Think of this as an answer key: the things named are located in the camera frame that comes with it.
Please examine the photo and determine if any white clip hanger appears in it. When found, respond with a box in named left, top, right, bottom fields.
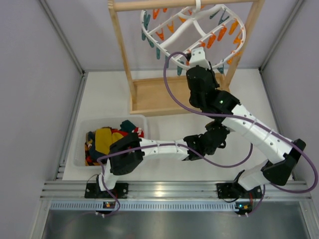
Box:
left=140, top=4, right=248, bottom=74

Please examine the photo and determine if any mustard yellow sock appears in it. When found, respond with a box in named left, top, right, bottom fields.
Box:
left=95, top=128, right=113, bottom=155
left=111, top=129, right=127, bottom=143

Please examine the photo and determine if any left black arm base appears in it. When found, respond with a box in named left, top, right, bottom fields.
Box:
left=84, top=183, right=129, bottom=199

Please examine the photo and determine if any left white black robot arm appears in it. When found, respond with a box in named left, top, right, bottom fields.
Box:
left=97, top=122, right=230, bottom=192

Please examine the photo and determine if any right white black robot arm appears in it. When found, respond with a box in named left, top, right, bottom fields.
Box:
left=183, top=66, right=306, bottom=195

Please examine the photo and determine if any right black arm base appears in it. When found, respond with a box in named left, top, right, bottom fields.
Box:
left=216, top=182, right=263, bottom=199

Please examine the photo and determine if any wooden hanger stand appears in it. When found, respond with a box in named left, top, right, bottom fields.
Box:
left=108, top=0, right=264, bottom=117

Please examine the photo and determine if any green christmas sock in bin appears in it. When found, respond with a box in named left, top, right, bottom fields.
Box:
left=120, top=120, right=136, bottom=132

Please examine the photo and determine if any translucent plastic bin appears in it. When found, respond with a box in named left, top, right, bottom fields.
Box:
left=71, top=115, right=149, bottom=170

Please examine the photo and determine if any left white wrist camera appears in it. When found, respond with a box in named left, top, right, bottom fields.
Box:
left=186, top=47, right=209, bottom=69

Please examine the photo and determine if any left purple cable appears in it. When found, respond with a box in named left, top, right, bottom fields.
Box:
left=96, top=143, right=254, bottom=217

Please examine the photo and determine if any purple cable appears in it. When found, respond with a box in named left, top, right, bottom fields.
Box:
left=163, top=51, right=319, bottom=194
left=96, top=143, right=254, bottom=217

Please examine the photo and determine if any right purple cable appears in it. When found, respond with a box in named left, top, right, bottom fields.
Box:
left=163, top=51, right=319, bottom=194

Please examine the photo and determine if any aluminium rail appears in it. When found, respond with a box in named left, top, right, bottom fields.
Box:
left=39, top=181, right=310, bottom=200

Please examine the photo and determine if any perforated cable duct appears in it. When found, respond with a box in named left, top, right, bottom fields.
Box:
left=50, top=201, right=251, bottom=212

